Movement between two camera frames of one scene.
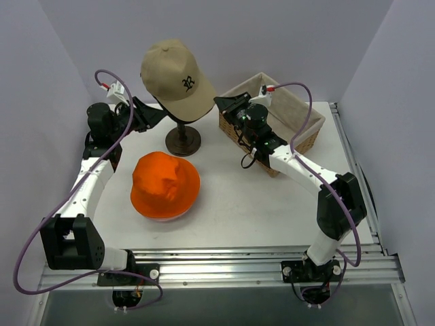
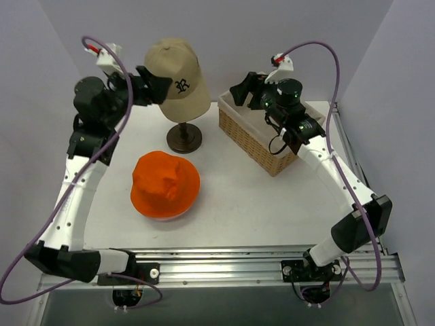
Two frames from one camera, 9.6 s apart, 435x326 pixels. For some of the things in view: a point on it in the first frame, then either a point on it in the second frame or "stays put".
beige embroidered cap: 170,75 stays put
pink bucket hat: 162,219 stays put
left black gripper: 138,113 -> 139,85
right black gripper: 234,106 -> 251,89
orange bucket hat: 163,185 stays put
